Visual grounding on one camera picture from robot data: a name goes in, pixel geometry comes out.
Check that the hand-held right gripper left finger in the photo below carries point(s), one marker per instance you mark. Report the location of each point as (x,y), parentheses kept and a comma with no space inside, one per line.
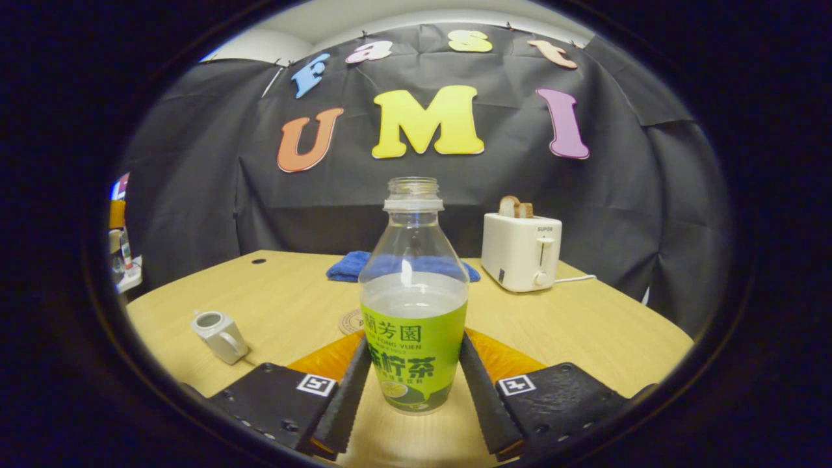
(341,403)

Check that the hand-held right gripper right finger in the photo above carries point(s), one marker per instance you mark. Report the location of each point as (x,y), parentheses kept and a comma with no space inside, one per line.
(486,403)

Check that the green label water bottle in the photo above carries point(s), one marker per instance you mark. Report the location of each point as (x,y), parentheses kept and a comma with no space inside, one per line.
(413,351)

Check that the red cap plastic bottle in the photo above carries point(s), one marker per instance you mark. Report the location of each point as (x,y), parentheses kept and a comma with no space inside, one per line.
(126,250)

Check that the blue towel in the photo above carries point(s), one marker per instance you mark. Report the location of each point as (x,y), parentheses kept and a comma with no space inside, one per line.
(344,266)

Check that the white toaster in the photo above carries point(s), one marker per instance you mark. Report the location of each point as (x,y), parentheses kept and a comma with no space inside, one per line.
(517,253)

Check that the brown bread slice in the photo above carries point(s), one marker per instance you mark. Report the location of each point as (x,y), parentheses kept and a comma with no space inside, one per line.
(526,210)

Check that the pale bread slice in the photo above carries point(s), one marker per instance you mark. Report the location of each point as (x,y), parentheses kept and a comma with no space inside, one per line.
(508,207)

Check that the white side table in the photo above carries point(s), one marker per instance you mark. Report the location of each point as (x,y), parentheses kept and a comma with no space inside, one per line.
(131,279)

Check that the computer monitor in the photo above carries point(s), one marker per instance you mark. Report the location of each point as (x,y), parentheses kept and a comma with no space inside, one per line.
(121,187)

